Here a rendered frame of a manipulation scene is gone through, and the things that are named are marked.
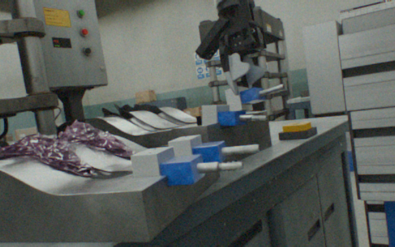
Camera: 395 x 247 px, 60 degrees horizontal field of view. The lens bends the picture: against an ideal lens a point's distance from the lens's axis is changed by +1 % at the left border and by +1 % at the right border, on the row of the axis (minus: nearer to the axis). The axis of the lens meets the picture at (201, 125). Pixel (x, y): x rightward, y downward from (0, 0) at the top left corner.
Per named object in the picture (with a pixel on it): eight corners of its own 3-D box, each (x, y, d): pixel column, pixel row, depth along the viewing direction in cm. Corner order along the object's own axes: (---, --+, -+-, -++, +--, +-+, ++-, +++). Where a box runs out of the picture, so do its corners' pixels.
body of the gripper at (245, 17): (252, 45, 72) (241, -8, 73) (219, 58, 77) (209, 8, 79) (268, 51, 78) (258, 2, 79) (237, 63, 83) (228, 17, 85)
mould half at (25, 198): (220, 177, 59) (211, 114, 58) (149, 242, 34) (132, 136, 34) (7, 191, 76) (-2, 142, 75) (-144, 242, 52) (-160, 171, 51)
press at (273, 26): (301, 141, 586) (286, 21, 572) (281, 161, 450) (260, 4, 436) (251, 145, 630) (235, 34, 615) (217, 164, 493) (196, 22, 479)
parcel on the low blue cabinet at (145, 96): (157, 100, 820) (155, 89, 818) (149, 101, 790) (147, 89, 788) (143, 102, 839) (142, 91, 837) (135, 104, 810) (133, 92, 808)
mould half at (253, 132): (272, 146, 84) (265, 91, 83) (213, 172, 63) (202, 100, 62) (136, 151, 114) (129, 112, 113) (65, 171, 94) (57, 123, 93)
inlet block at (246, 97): (290, 99, 73) (286, 76, 74) (281, 98, 69) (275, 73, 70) (239, 113, 81) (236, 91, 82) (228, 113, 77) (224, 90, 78)
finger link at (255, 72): (268, 91, 77) (255, 52, 77) (245, 98, 81) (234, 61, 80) (273, 89, 80) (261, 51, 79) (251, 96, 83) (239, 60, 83)
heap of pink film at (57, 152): (147, 153, 59) (140, 109, 59) (78, 180, 43) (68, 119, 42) (33, 164, 68) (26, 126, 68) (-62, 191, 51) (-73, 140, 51)
